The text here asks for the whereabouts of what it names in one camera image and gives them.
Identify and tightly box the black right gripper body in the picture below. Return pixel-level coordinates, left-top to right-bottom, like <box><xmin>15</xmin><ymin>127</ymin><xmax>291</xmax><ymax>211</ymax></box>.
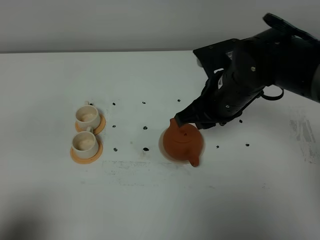
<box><xmin>199</xmin><ymin>67</ymin><xmax>265</xmax><ymax>125</ymax></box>

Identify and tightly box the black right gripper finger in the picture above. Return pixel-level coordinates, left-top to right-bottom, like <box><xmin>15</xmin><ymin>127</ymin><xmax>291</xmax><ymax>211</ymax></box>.
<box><xmin>174</xmin><ymin>96</ymin><xmax>219</xmax><ymax>129</ymax></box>

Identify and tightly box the brown clay teapot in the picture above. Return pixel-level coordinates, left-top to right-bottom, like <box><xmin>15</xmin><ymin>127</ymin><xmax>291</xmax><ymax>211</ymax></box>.
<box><xmin>162</xmin><ymin>118</ymin><xmax>202</xmax><ymax>168</ymax></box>

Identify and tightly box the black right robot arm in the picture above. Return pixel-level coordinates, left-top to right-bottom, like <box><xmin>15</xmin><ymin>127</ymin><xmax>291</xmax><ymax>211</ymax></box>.
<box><xmin>174</xmin><ymin>13</ymin><xmax>320</xmax><ymax>130</ymax></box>

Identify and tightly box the beige round teapot saucer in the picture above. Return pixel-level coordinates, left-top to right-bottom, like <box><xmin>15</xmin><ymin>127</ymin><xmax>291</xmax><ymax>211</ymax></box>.
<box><xmin>157</xmin><ymin>128</ymin><xmax>207</xmax><ymax>165</ymax></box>

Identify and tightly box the far orange coaster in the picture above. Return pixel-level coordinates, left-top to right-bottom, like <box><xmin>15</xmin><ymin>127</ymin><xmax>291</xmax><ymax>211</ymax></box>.
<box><xmin>74</xmin><ymin>113</ymin><xmax>107</xmax><ymax>135</ymax></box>

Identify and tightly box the orange coaster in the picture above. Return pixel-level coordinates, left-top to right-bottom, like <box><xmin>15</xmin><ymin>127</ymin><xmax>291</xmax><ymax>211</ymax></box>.
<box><xmin>70</xmin><ymin>140</ymin><xmax>103</xmax><ymax>165</ymax></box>
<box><xmin>74</xmin><ymin>113</ymin><xmax>107</xmax><ymax>135</ymax></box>

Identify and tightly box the far white teacup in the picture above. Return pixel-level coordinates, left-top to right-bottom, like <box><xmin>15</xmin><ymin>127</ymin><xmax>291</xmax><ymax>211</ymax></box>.
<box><xmin>75</xmin><ymin>101</ymin><xmax>101</xmax><ymax>129</ymax></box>

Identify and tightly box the white teacup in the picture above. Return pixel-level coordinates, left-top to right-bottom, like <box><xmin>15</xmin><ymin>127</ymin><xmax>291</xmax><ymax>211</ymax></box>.
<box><xmin>71</xmin><ymin>127</ymin><xmax>99</xmax><ymax>159</ymax></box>
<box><xmin>75</xmin><ymin>101</ymin><xmax>101</xmax><ymax>129</ymax></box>

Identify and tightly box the near white teacup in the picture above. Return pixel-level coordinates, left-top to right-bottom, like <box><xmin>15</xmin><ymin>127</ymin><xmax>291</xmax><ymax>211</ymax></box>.
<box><xmin>71</xmin><ymin>127</ymin><xmax>99</xmax><ymax>159</ymax></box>

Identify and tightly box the near orange coaster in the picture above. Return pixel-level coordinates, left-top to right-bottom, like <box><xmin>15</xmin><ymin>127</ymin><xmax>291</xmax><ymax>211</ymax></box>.
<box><xmin>70</xmin><ymin>140</ymin><xmax>103</xmax><ymax>165</ymax></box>

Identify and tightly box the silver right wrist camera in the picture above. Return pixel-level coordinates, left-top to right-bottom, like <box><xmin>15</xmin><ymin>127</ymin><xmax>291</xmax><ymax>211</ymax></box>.
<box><xmin>192</xmin><ymin>38</ymin><xmax>240</xmax><ymax>77</ymax></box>

